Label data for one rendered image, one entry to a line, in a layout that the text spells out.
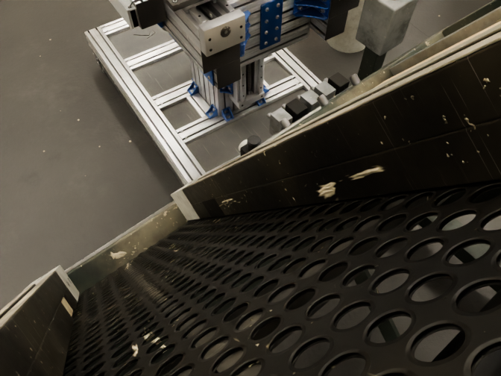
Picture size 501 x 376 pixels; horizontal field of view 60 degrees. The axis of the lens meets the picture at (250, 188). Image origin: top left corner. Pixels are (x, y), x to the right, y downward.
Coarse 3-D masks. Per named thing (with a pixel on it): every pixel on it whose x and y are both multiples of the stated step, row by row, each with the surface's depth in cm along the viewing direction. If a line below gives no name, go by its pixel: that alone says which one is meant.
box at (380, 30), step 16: (368, 0) 139; (384, 0) 136; (400, 0) 136; (416, 0) 138; (368, 16) 143; (384, 16) 138; (400, 16) 139; (368, 32) 146; (384, 32) 141; (400, 32) 146; (384, 48) 146
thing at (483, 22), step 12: (492, 12) 92; (468, 24) 102; (480, 24) 95; (492, 24) 93; (456, 36) 101; (468, 36) 99; (432, 48) 108; (444, 48) 106; (408, 60) 117; (420, 60) 113; (396, 72) 122
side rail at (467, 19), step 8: (496, 0) 114; (480, 8) 118; (488, 8) 116; (496, 8) 115; (464, 16) 129; (472, 16) 121; (480, 16) 119; (456, 24) 126; (464, 24) 124; (448, 32) 130
